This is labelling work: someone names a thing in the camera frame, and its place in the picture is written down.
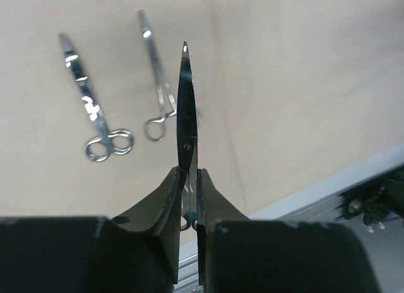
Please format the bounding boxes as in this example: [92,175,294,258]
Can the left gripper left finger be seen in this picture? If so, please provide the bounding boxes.
[110,167,186,292]

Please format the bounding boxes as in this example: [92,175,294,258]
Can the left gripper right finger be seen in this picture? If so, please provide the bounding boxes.
[196,169,249,292]

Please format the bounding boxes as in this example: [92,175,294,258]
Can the steel surgical scissors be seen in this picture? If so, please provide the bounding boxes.
[57,32,135,162]

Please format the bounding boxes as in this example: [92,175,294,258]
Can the steel surgical forceps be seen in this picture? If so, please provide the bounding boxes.
[136,9,177,142]

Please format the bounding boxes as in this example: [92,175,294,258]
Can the beige cloth wrap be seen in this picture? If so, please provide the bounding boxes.
[1,0,403,216]

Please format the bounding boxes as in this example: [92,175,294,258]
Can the aluminium front rail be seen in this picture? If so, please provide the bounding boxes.
[176,146,404,293]

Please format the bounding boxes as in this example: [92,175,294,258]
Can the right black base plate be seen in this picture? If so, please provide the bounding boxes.
[340,171,403,234]

